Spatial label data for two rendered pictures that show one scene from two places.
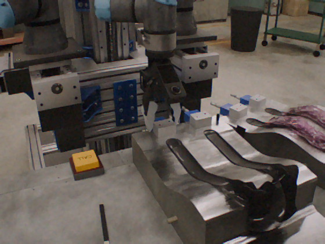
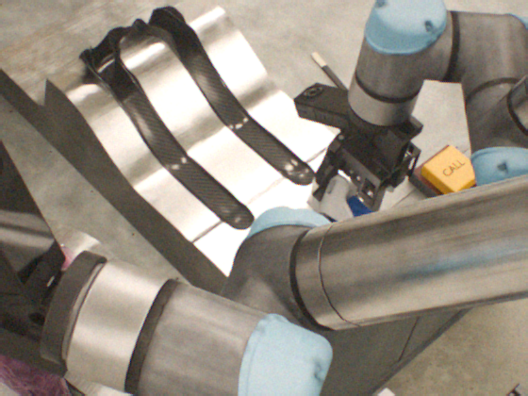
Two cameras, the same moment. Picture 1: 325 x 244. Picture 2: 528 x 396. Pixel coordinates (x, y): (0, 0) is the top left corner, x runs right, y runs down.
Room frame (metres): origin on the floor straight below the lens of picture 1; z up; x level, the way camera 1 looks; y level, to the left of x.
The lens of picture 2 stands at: (1.45, -0.52, 2.08)
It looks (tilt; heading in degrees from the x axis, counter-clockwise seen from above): 53 degrees down; 151
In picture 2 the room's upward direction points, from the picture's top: 12 degrees clockwise
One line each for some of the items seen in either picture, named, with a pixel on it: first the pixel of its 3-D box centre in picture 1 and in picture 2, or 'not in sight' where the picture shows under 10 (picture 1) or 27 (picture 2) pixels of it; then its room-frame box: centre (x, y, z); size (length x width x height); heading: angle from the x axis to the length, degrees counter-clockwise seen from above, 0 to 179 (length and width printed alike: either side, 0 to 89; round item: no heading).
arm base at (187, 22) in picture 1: (177, 18); not in sight; (1.21, -0.06, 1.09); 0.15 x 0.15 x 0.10
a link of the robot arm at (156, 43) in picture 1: (158, 40); (386, 90); (0.73, 0.01, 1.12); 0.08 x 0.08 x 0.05
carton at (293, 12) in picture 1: (295, 7); not in sight; (8.25, -3.51, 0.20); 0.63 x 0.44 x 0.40; 119
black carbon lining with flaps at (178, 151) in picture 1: (228, 161); (189, 107); (0.54, -0.14, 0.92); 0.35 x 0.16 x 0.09; 24
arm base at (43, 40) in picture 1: (43, 33); not in sight; (1.00, 0.39, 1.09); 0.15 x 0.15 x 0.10
